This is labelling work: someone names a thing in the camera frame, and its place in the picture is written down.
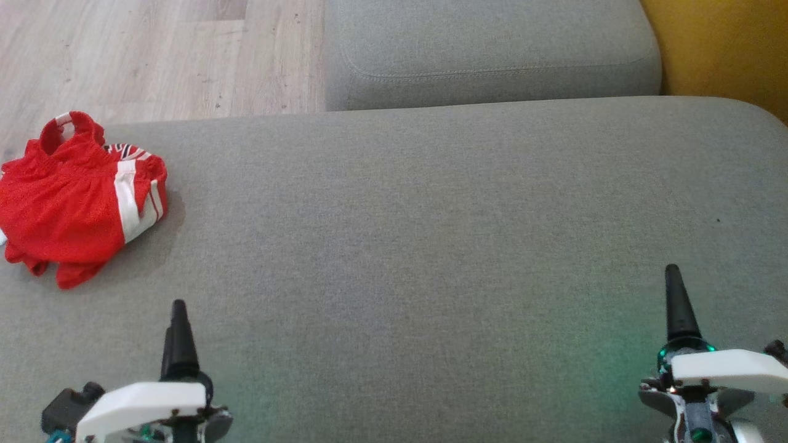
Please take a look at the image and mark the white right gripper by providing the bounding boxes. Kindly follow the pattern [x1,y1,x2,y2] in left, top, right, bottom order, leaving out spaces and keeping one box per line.
[639,265,788,443]

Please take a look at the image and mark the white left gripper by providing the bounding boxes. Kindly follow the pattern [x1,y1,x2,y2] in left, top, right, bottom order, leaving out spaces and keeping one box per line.
[75,300,233,443]

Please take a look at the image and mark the red shorts with white stripe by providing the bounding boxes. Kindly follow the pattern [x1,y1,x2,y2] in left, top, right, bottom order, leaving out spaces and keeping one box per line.
[0,157,168,290]

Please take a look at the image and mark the grey fabric sofa seat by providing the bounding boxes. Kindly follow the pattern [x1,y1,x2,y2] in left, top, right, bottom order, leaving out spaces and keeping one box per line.
[0,95,788,443]

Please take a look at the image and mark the grey fabric sofa cushion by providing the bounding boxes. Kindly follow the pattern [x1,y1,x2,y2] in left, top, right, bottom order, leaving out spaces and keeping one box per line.
[323,0,663,111]

